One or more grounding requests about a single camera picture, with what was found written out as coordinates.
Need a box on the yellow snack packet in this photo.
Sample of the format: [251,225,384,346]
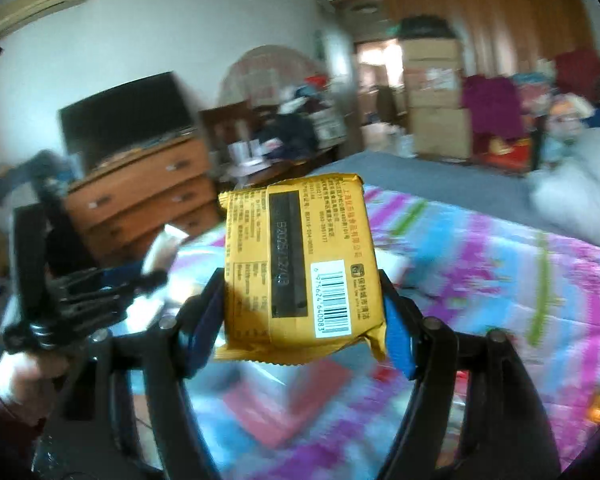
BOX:
[214,172,387,365]

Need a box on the black television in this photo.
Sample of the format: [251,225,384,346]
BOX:
[57,72,198,178]

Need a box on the grey blanket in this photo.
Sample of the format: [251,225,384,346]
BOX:
[307,152,581,241]

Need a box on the plush toy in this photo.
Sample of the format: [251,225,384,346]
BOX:
[544,94,597,161]

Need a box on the beige air conditioner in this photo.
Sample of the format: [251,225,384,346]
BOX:
[0,0,87,48]

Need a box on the person's left hand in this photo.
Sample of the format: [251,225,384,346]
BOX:
[0,349,70,426]

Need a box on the wooden dresser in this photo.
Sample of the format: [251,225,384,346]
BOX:
[62,135,223,266]

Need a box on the dark wooden desk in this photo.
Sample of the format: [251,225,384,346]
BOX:
[199,101,343,187]

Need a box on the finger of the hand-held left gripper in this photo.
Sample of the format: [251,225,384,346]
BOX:
[55,266,170,295]
[55,291,133,326]

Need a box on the pile of clothes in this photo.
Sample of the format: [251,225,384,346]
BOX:
[257,74,346,161]

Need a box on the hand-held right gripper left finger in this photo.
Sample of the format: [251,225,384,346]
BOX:
[80,265,228,480]

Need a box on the pink flat box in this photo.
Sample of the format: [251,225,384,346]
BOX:
[222,357,353,448]

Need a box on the red garment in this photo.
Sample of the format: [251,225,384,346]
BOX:
[554,50,600,102]

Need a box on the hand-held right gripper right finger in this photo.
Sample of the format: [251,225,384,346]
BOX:
[377,269,563,480]

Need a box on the red gift box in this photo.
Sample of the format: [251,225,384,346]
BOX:
[481,136,532,170]

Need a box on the white pillow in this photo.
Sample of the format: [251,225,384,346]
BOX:
[527,127,600,253]

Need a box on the round striped screen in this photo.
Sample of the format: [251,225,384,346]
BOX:
[216,45,327,108]

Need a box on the magenta garment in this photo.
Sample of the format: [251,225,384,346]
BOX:
[461,74,525,137]

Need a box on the grey door frame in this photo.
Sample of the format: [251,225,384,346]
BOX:
[311,0,406,153]

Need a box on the floral bedsheet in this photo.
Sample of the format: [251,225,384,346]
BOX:
[167,185,600,480]

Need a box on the white snack packet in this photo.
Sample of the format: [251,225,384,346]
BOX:
[141,224,188,276]

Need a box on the wooden wardrobe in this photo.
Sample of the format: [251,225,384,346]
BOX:
[379,0,597,76]

